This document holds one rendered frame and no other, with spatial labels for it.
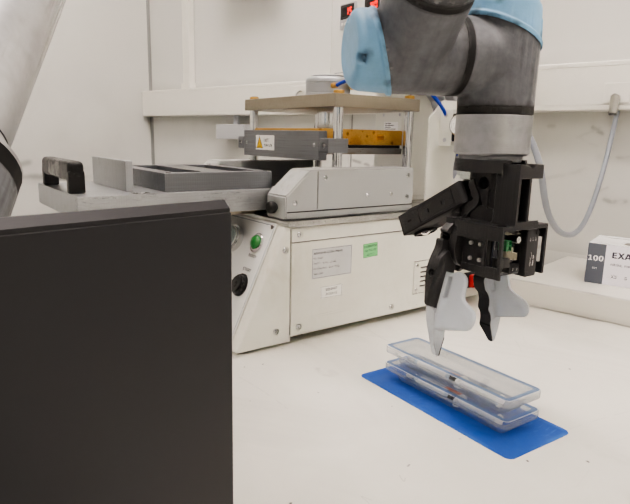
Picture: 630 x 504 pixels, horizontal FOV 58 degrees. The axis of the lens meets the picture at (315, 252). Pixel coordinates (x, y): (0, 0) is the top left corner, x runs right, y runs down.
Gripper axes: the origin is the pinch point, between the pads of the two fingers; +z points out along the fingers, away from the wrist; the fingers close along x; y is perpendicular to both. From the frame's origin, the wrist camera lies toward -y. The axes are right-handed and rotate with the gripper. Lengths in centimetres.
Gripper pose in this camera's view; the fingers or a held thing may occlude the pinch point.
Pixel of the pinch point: (460, 337)
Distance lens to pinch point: 67.0
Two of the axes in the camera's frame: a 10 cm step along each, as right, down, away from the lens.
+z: -0.2, 9.8, 2.0
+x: 8.3, -0.9, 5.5
